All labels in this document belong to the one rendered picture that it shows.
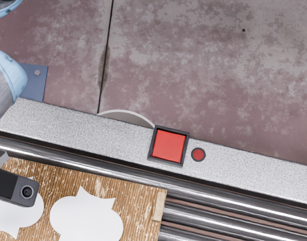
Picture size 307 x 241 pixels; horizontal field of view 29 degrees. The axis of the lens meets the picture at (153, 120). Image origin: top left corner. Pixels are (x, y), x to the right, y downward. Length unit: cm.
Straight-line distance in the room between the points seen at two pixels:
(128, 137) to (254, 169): 27
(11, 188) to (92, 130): 33
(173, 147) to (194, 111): 103
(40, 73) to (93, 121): 106
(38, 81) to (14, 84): 145
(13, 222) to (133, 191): 24
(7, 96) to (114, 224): 44
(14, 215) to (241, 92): 131
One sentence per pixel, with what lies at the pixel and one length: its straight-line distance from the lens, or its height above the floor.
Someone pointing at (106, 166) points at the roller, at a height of 92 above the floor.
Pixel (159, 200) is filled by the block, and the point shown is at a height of 96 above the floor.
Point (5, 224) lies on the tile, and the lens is 122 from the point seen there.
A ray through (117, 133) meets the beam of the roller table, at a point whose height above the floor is 91.
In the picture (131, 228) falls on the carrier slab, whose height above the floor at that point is 94.
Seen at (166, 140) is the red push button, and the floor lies 93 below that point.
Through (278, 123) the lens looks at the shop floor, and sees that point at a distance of 232.
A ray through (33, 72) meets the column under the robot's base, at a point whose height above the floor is 1.
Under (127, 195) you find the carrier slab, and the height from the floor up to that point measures 94.
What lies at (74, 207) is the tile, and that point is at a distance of 121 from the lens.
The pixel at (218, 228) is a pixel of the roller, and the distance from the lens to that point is 124.
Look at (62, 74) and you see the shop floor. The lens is 232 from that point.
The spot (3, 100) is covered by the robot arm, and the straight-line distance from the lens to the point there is 86.
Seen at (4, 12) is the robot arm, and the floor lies 100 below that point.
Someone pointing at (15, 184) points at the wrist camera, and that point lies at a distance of 100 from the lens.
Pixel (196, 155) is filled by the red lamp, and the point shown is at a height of 92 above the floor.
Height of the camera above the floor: 213
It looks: 71 degrees down
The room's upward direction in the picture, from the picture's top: 9 degrees clockwise
